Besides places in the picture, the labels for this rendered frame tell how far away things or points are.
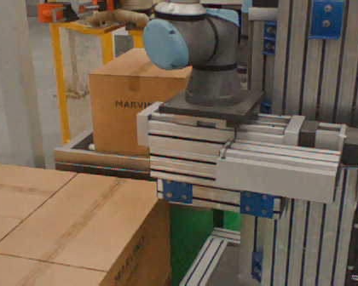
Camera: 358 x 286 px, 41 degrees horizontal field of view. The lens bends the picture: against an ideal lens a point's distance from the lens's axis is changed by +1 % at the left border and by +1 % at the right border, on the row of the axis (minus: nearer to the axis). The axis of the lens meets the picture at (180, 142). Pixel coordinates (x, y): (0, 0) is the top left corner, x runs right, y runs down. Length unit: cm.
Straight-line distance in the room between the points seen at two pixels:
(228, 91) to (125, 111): 85
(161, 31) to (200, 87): 21
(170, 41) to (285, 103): 44
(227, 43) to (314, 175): 37
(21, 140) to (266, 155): 223
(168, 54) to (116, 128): 100
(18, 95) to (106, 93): 115
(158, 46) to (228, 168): 32
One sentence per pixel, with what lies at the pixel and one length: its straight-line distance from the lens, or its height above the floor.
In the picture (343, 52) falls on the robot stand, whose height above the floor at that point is 115.
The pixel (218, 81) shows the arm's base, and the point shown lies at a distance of 120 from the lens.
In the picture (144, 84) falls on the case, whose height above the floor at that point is 91.
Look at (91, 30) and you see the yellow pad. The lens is 189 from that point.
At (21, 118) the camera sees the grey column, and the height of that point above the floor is 47.
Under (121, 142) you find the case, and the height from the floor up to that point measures 66.
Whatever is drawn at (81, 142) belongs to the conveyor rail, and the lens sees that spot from 228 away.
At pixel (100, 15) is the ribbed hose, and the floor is 119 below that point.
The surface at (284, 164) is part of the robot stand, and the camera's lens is 111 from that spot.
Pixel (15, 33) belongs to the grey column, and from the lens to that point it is 297.
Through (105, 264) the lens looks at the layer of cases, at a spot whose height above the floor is 54.
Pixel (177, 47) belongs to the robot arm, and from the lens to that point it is 105.
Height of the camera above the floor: 138
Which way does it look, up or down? 21 degrees down
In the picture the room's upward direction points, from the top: 1 degrees counter-clockwise
